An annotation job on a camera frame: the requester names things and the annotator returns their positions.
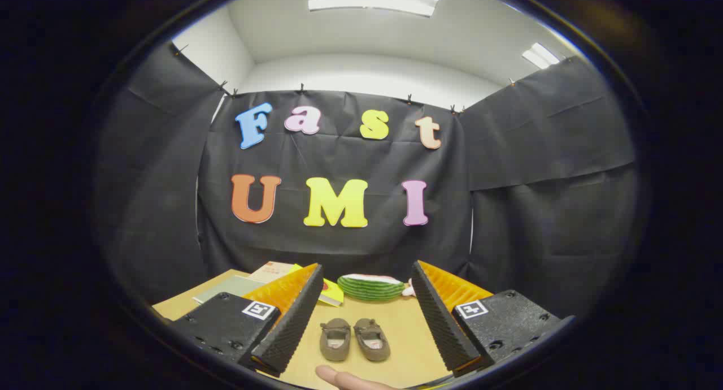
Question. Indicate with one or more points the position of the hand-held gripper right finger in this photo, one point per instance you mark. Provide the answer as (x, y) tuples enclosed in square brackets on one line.
[(443, 322)]

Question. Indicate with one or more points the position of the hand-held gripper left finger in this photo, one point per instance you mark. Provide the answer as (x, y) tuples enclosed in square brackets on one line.
[(294, 322)]

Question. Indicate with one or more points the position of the brown fuzzy shoe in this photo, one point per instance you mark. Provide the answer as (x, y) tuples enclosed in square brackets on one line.
[(335, 342), (373, 345)]

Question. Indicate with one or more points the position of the pale green fabric storage box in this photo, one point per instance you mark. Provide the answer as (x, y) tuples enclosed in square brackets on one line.
[(231, 285)]

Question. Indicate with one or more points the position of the pink and green plush toy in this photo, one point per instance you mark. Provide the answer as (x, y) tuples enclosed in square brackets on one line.
[(410, 289)]

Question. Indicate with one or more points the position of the yellow book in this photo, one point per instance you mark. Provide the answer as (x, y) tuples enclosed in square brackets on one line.
[(333, 293)]

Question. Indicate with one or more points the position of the beige book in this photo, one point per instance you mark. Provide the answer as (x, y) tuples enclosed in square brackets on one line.
[(274, 271)]

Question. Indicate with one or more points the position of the watermelon slice plush toy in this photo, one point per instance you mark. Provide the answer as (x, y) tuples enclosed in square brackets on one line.
[(370, 288)]

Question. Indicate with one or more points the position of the row of small cloth clips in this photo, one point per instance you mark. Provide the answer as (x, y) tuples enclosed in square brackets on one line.
[(302, 88)]

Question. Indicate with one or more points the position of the small ceiling light panel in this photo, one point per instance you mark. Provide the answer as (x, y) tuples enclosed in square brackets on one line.
[(540, 55)]

